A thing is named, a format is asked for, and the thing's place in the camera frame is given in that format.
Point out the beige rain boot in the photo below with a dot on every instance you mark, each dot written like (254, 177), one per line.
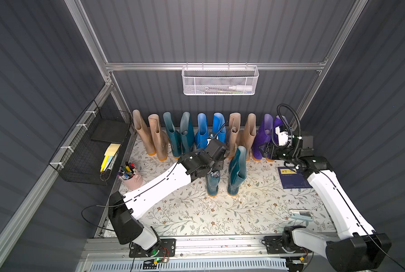
(232, 133)
(248, 134)
(159, 137)
(143, 132)

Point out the teal front boot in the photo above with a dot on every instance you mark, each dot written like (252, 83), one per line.
(212, 181)
(237, 171)

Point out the purple front boot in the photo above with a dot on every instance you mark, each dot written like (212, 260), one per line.
(278, 122)
(263, 136)

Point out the white wire mesh basket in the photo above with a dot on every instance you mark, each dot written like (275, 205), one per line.
(214, 80)

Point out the black wire wall basket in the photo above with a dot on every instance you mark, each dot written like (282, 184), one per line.
(81, 153)

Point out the blue rain boot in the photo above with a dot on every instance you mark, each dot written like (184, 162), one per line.
(202, 135)
(219, 127)

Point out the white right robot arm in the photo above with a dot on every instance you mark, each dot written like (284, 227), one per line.
(357, 246)

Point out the dark teal boot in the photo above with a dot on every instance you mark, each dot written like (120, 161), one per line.
(173, 135)
(187, 133)

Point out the yellow notepad in basket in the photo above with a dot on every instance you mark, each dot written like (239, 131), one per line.
(109, 156)

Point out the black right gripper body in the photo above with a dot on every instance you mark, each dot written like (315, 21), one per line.
(279, 151)

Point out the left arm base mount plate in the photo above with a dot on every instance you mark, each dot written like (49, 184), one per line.
(163, 248)

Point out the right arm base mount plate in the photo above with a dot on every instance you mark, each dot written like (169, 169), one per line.
(277, 244)

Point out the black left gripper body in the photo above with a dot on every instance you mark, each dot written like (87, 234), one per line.
(214, 163)

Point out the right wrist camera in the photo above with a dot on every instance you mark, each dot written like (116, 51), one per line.
(282, 136)

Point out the dark blue book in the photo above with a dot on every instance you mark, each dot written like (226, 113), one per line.
(290, 179)

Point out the pink cup of markers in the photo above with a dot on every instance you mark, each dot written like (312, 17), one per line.
(130, 176)

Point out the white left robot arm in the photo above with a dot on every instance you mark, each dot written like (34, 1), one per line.
(124, 211)

